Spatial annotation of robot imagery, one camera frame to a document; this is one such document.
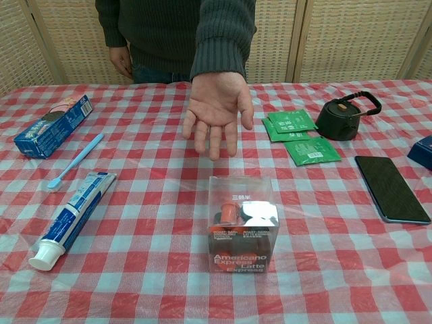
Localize person's right forearm grey sleeve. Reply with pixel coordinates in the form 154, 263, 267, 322
94, 0, 130, 49

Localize black smartphone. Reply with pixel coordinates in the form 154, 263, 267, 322
354, 155, 432, 225

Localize green tea sachet with barcode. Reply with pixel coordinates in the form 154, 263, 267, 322
283, 136, 343, 167

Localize transparent coffee capsule box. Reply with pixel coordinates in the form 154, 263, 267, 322
207, 175, 280, 275

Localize white blue toothpaste tube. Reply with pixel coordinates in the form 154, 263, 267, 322
28, 171, 117, 272

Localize person's right hand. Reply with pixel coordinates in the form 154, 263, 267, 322
108, 45, 134, 81

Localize red white checked tablecloth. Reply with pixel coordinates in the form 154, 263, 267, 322
0, 78, 432, 324

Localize light blue toothbrush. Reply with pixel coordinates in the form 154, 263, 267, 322
47, 132, 106, 190

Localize woven bamboo screen panel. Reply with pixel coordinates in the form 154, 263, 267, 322
292, 0, 432, 84
399, 20, 432, 82
0, 0, 58, 98
26, 0, 307, 86

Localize person's blue jeans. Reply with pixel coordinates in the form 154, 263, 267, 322
131, 60, 194, 85

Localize person's left forearm grey sleeve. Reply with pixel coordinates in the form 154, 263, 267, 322
190, 0, 258, 83

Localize person's left hand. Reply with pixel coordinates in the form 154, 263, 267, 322
182, 72, 254, 161

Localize blue toothpaste carton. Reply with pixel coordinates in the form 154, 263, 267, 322
13, 94, 94, 160

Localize dark blue box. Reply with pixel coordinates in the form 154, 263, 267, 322
406, 134, 432, 171

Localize black cast iron teapot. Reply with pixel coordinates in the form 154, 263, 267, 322
315, 91, 383, 142

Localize person's torso dark sweater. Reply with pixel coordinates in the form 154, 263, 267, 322
101, 0, 211, 76

